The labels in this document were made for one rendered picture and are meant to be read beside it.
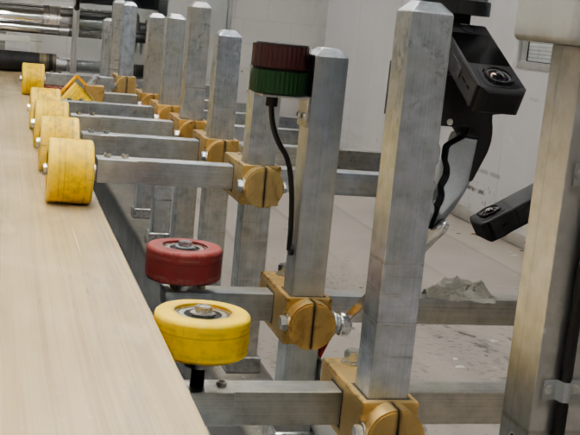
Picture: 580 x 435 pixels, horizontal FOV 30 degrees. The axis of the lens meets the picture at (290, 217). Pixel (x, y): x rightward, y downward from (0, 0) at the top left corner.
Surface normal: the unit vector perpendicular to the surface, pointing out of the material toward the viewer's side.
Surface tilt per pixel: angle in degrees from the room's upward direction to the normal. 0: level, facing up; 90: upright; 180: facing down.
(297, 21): 90
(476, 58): 28
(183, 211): 90
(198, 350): 90
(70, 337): 0
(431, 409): 90
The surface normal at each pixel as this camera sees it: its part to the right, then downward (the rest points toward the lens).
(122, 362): 0.10, -0.98
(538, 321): -0.96, -0.04
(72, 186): 0.22, 0.47
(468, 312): 0.26, 0.20
